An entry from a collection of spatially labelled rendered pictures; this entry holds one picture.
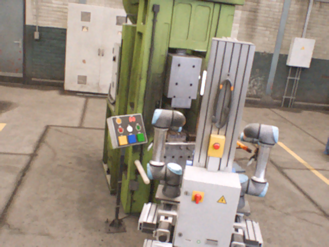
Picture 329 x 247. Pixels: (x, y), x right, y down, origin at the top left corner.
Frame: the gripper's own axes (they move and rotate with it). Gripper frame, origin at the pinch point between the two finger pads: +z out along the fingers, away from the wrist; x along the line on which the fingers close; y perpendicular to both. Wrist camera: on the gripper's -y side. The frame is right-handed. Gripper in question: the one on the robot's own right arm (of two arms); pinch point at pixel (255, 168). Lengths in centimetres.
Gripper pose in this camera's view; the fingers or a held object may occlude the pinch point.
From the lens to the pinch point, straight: 330.5
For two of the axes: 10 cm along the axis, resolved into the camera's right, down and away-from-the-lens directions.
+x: 9.9, 1.5, -0.7
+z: -1.2, 9.5, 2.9
